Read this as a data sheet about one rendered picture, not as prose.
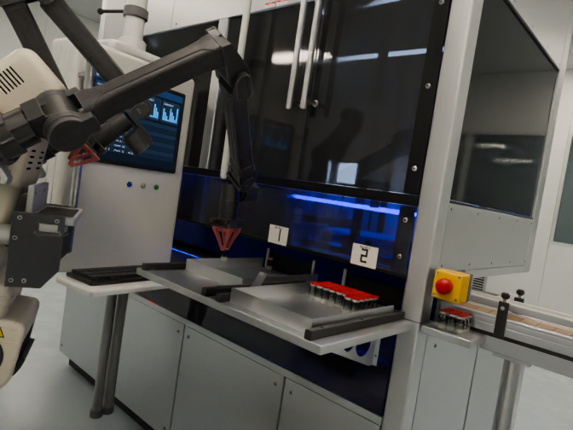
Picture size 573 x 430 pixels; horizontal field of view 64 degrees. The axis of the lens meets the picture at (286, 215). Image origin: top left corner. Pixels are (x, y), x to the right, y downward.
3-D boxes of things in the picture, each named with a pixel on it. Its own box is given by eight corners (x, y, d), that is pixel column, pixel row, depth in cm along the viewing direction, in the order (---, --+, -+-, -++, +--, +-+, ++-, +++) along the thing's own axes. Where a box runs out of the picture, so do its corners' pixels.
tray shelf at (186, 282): (251, 269, 172) (251, 264, 172) (425, 326, 126) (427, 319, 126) (136, 273, 136) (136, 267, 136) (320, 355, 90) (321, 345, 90)
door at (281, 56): (210, 168, 182) (230, 19, 179) (298, 180, 151) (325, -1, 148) (208, 168, 182) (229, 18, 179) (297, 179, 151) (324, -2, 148)
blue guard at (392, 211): (84, 192, 251) (89, 159, 250) (406, 274, 123) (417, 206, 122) (83, 192, 251) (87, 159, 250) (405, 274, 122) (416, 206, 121)
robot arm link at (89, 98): (224, 12, 100) (248, 36, 95) (233, 62, 112) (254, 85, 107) (23, 99, 88) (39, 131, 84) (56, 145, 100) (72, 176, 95)
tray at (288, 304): (315, 293, 138) (317, 281, 138) (391, 318, 121) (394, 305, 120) (229, 301, 113) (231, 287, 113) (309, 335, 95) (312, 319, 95)
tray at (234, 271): (261, 266, 169) (263, 257, 169) (316, 284, 152) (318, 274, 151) (185, 270, 143) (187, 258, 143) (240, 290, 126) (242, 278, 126)
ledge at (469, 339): (442, 325, 129) (443, 319, 129) (489, 340, 120) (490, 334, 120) (419, 332, 119) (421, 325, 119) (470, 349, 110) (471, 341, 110)
